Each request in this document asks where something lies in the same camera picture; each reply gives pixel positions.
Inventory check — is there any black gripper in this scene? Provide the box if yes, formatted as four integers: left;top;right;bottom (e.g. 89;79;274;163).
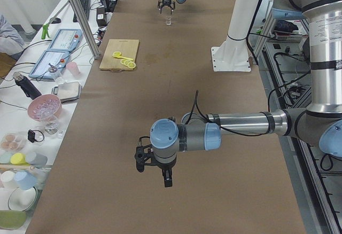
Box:
157;0;175;13
154;155;175;188

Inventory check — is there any clear glass measuring cup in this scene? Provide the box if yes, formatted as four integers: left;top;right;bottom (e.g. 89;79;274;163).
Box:
165;15;172;26

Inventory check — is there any pink plastic cup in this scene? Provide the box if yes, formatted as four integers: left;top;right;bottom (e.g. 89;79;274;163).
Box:
66;61;80;77

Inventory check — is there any grey cup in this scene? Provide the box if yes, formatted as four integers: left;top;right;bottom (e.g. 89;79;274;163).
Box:
25;151;48;167

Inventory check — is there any light blue cup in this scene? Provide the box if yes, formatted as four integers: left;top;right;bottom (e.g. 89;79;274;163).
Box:
14;170;37;190

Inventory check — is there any yellow cup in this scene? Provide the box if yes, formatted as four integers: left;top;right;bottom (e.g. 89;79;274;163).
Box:
10;153;28;166

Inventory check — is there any white cup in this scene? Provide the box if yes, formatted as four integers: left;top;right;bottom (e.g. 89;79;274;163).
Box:
1;170;18;189

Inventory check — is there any mint green cup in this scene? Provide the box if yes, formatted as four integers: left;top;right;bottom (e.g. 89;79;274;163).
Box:
0;152;13;165

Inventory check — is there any wooden cutting board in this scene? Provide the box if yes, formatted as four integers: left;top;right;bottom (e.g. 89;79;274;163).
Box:
99;39;139;72

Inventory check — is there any lemon slice outer end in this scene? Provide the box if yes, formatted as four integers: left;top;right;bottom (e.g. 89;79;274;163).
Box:
128;61;136;69

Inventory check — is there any lemon slice on knife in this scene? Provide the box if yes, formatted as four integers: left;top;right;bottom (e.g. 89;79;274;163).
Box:
112;51;122;58

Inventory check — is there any lemon slice inner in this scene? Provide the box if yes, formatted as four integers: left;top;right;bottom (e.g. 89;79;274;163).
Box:
120;59;127;65

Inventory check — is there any black keyboard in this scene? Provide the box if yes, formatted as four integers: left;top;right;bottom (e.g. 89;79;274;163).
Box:
72;0;91;23

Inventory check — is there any upper teach pendant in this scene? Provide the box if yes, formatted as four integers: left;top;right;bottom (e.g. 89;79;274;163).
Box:
48;29;83;52

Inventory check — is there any teach pendant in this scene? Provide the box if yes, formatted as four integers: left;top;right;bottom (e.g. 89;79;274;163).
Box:
29;50;70;82
48;29;83;52

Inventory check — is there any black computer mouse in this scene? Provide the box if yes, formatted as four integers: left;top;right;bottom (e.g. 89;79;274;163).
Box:
50;18;61;24

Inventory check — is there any green clamp tool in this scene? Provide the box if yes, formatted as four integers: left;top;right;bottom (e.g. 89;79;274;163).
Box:
41;24;50;40

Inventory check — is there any clear wine glass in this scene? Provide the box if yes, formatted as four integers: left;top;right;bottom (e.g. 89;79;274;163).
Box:
40;115;60;135

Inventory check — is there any steel tray container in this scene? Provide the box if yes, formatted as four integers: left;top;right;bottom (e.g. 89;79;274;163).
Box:
51;81;82;103

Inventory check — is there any lower teach pendant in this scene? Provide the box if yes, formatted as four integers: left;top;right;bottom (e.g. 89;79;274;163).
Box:
29;50;70;82

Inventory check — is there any pink bowl with ice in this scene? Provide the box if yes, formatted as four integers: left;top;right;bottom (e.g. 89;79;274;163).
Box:
27;94;62;121

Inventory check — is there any white plate dark rim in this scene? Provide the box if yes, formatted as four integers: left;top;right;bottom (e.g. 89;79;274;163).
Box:
7;187;38;212

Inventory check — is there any egg tray with eggs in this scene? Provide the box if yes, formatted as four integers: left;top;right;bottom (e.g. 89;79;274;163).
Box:
1;133;26;152

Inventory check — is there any person in white clothes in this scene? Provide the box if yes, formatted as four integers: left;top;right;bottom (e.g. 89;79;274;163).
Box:
1;14;25;60

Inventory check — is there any black bottle steel cap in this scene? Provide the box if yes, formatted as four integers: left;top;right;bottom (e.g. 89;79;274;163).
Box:
12;72;42;100

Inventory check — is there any green plate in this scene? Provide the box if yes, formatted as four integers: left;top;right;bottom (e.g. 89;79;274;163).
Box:
1;210;27;230

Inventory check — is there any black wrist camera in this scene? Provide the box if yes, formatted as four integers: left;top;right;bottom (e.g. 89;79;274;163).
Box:
134;136;156;173

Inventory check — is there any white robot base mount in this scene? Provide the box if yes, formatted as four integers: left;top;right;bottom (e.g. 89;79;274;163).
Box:
211;0;259;72

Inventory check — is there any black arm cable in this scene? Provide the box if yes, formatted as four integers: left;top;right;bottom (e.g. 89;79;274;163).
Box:
184;90;284;137

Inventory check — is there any aluminium frame post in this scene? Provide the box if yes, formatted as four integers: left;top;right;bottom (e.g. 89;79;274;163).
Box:
69;0;100;59

